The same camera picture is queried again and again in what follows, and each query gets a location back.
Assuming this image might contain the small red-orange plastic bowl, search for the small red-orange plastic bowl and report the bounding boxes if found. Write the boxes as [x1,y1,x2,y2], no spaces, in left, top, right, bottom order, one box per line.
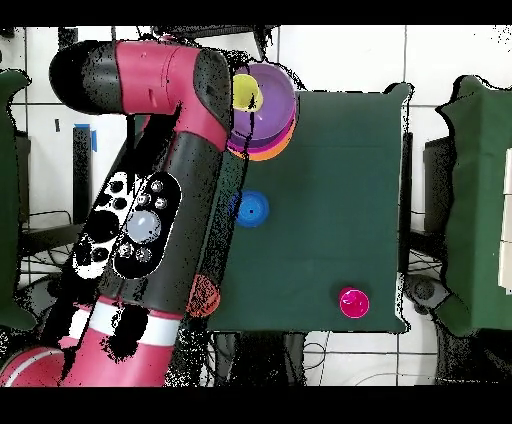
[185,273,222,318]

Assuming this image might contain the blue plastic bowl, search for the blue plastic bowl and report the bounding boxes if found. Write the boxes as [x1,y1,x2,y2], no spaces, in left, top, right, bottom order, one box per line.
[229,189,270,229]

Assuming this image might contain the black floor frame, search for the black floor frame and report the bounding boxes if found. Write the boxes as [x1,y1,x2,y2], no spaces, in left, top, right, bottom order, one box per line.
[58,26,118,43]

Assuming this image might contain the dark green tablecloth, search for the dark green tablecloth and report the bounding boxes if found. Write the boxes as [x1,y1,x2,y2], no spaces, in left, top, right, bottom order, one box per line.
[131,81,413,335]

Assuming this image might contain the black metal stand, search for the black metal stand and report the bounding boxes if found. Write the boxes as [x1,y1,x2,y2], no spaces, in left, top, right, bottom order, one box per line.
[21,125,94,257]

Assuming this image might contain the yellow plastic cup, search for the yellow plastic cup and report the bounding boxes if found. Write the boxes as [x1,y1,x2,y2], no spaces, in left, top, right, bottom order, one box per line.
[232,73,264,113]

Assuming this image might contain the green covered side table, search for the green covered side table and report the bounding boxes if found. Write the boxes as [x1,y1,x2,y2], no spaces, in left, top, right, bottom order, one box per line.
[0,66,37,331]
[435,74,512,338]

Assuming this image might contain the white box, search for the white box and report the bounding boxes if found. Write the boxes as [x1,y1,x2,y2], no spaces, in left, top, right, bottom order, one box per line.
[498,147,512,296]

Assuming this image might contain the purple plastic bowl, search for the purple plastic bowl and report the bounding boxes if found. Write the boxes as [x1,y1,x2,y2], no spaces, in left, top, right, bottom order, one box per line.
[229,62,299,141]
[228,115,298,147]

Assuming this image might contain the red plastic cup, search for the red plastic cup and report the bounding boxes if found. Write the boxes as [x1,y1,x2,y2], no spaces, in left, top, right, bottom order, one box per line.
[338,286,371,320]

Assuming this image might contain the large orange plastic bowl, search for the large orange plastic bowl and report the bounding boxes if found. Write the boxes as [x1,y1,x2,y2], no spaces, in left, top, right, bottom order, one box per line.
[231,123,298,162]

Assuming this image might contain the black stool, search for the black stool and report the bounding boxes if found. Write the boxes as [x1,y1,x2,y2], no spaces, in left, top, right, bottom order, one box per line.
[152,25,279,61]

